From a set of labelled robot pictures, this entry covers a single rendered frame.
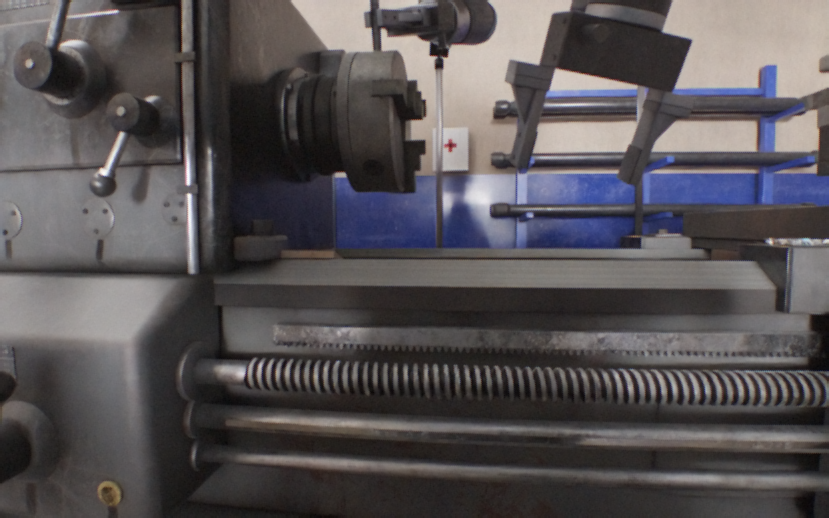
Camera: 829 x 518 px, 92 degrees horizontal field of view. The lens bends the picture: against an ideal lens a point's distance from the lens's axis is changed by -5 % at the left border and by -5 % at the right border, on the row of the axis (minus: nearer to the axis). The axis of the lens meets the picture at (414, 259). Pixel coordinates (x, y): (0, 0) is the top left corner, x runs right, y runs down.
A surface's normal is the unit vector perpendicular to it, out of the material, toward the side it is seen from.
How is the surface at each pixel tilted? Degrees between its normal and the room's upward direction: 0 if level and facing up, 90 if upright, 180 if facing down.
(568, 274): 36
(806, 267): 90
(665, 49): 113
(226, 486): 90
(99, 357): 90
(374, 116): 98
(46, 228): 90
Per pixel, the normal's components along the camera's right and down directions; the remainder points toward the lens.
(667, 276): -0.07, -0.77
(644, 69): 0.09, 0.47
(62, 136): -0.11, 0.07
